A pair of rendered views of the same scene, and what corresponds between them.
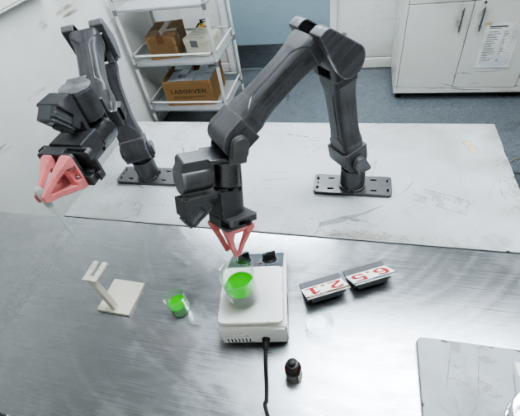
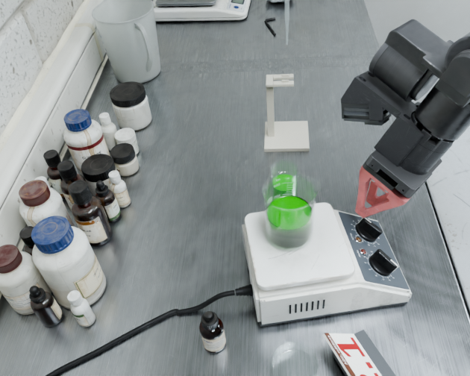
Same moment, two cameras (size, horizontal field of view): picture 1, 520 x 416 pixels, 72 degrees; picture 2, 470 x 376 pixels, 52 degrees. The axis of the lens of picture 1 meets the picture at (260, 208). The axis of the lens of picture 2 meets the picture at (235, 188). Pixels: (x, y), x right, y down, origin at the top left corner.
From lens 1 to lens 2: 0.39 m
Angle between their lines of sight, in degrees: 52
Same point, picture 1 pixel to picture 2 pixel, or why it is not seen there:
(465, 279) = not seen: outside the picture
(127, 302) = (279, 142)
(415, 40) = not seen: outside the picture
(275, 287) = (312, 269)
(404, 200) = not seen: outside the picture
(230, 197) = (406, 133)
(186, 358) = (222, 218)
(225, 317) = (254, 221)
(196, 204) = (365, 95)
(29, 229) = (351, 33)
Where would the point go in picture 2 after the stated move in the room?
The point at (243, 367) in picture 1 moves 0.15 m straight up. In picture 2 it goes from (218, 278) to (206, 206)
